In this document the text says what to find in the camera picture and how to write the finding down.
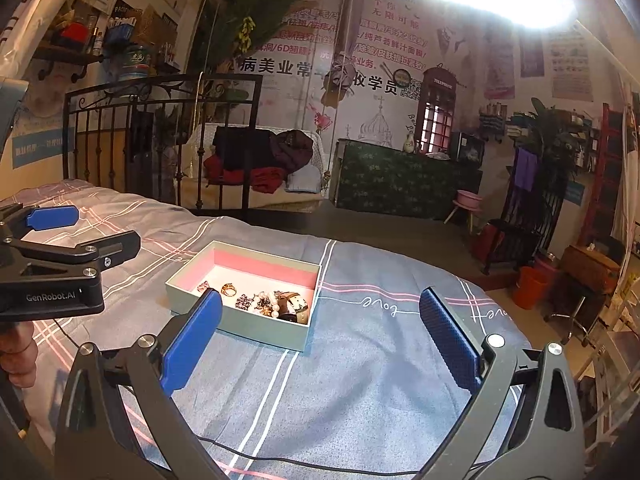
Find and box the pink wall poster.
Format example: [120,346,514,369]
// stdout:
[484,22,517,100]

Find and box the white pearl bracelet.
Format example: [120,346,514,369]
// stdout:
[254,290,282,319]

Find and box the orange bucket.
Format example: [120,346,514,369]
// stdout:
[511,266,550,310]

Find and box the brown strap wristwatch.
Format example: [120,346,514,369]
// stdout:
[277,291,315,322]

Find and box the pink stool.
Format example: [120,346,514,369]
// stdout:
[444,190,485,234]

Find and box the purple cloth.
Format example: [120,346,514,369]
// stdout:
[515,147,539,191]

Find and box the red cloth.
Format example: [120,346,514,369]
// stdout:
[202,155,288,194]

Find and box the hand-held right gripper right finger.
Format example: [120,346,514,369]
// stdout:
[419,287,586,480]

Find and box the pale green jewelry box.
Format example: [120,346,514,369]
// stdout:
[165,240,322,352]

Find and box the black garment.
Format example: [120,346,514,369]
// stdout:
[212,127,276,171]

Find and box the black swivel stool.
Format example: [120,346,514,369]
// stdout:
[544,280,602,347]

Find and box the wall shelf with toiletries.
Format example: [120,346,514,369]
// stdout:
[35,7,183,84]

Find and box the blue wall sign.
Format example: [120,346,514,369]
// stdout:
[12,130,76,169]

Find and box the red ladder shelf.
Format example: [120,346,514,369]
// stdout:
[582,102,626,247]

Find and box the red phone booth wall decal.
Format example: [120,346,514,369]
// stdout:
[412,67,459,154]

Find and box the large green leafy plant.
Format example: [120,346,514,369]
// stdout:
[205,0,341,72]

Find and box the green patterned cabinet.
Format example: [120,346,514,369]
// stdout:
[334,138,483,220]

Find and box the person's left hand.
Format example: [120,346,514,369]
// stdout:
[0,320,40,390]

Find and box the red bag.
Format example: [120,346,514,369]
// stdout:
[472,222,507,262]

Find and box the dark maroon jacket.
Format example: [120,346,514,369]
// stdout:
[270,130,315,173]

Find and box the white wicker swing chair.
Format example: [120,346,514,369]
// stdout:
[180,122,331,211]

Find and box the black metal plant rack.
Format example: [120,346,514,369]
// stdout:
[500,145,576,273]

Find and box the thin black cable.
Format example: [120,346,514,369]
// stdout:
[50,317,441,476]

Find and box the grey pillow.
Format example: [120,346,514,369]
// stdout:
[285,164,322,194]

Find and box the brown wooden box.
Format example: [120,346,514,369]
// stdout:
[560,244,622,294]

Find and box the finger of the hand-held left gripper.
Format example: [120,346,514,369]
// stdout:
[0,230,142,282]
[0,203,81,242]

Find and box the teal round tin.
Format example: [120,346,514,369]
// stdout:
[110,47,154,79]

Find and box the black metal bed frame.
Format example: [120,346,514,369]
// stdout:
[62,74,264,211]

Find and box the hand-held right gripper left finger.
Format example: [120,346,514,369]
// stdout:
[54,288,226,480]

